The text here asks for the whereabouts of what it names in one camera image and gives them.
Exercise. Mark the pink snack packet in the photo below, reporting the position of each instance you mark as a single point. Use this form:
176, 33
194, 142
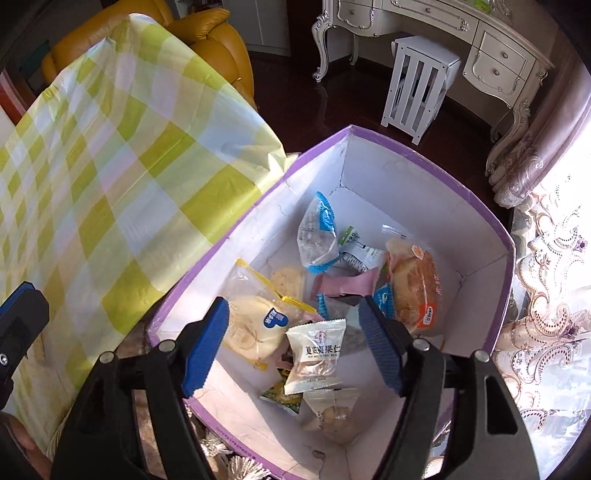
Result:
355, 281

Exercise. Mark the large bread packet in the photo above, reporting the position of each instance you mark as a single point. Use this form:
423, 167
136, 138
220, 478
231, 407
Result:
411, 286

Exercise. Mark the white green snack packet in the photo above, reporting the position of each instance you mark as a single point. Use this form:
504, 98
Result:
364, 254

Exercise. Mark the clear cookie snack packet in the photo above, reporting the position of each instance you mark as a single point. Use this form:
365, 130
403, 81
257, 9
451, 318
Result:
332, 413

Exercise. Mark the white nut pastry packet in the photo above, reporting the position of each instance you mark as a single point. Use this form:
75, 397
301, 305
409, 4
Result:
314, 360

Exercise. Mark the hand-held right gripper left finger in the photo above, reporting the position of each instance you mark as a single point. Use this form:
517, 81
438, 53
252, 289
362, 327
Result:
207, 346

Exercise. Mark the orange leather armchair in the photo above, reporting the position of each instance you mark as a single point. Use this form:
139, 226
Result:
217, 41

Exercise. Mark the white slatted stool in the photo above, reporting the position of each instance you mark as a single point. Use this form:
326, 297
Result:
418, 74

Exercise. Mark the clear round cracker packet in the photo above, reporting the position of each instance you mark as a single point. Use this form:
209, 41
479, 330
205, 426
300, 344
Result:
288, 281

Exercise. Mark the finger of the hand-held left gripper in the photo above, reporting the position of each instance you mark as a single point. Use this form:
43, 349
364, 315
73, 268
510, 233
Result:
23, 323

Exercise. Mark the purple edged white box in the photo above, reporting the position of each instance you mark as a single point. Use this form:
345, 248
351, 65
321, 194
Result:
415, 184

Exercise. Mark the green yellow snack packet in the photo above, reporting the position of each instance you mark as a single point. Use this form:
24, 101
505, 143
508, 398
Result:
279, 397

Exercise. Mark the person's left hand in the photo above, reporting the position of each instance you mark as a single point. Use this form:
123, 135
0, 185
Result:
21, 445

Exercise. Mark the embroidered lace curtain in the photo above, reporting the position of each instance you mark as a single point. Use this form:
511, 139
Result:
554, 300

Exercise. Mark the grey clear snack packet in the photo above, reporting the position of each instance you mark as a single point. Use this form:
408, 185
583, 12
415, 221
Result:
344, 321

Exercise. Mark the yellow checked tablecloth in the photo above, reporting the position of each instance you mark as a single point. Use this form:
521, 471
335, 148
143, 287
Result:
115, 184

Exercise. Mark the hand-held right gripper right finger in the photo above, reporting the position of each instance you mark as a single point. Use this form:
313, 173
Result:
381, 346

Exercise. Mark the small blue snack packet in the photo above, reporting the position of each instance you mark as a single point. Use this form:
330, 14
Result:
383, 300

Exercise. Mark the yellow trimmed cake packet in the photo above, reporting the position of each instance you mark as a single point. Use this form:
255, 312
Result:
251, 323

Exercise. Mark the white wardrobe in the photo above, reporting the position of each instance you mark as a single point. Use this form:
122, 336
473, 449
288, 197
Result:
268, 27

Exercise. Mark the blue trimmed clear snack packet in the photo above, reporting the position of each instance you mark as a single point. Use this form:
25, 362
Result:
316, 240

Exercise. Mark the pink heavy curtain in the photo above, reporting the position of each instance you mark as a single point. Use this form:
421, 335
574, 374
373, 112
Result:
545, 152

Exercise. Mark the white ornate dressing table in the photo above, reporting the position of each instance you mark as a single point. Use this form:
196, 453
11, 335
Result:
503, 55

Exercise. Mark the silver leaf patterned cloth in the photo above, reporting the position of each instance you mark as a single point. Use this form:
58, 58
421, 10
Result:
240, 464

